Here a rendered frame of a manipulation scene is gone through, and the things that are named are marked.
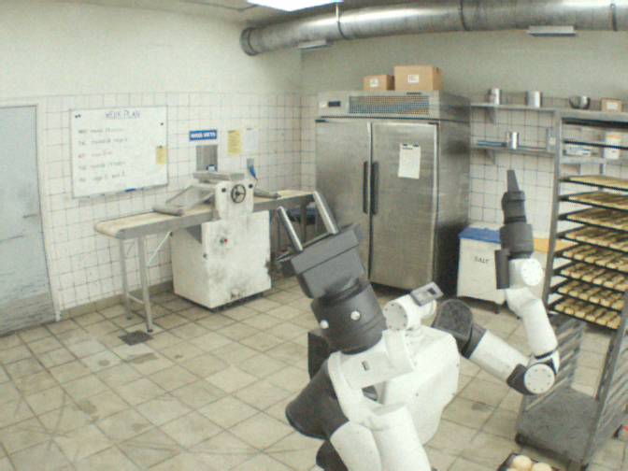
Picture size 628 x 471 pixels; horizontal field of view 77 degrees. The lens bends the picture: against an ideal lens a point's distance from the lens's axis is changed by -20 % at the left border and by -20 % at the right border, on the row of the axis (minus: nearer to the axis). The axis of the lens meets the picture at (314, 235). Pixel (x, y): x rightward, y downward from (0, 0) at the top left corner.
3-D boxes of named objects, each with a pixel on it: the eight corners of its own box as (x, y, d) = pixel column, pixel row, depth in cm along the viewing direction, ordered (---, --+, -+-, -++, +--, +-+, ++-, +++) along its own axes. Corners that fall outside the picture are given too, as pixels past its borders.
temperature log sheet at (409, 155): (420, 178, 428) (420, 145, 421) (419, 178, 426) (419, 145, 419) (399, 177, 442) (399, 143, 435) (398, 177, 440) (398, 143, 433)
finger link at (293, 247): (283, 206, 63) (303, 250, 64) (279, 206, 66) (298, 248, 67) (272, 212, 62) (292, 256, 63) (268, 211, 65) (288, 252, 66)
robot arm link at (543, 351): (545, 312, 101) (567, 382, 98) (545, 303, 110) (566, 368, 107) (506, 328, 106) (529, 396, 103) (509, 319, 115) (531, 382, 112)
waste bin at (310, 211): (338, 261, 618) (338, 209, 603) (310, 270, 578) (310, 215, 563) (306, 254, 652) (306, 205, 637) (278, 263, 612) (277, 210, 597)
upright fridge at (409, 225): (463, 287, 509) (470, 98, 464) (426, 312, 442) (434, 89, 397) (360, 265, 597) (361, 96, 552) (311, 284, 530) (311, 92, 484)
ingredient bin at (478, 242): (450, 307, 452) (457, 230, 435) (472, 289, 501) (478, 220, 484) (501, 317, 420) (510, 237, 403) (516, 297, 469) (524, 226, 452)
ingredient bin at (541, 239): (509, 320, 413) (520, 240, 396) (525, 300, 461) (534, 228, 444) (562, 331, 379) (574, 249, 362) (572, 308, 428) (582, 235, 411)
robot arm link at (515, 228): (526, 201, 117) (531, 245, 115) (493, 203, 120) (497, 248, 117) (534, 188, 105) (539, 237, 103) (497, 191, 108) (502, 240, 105)
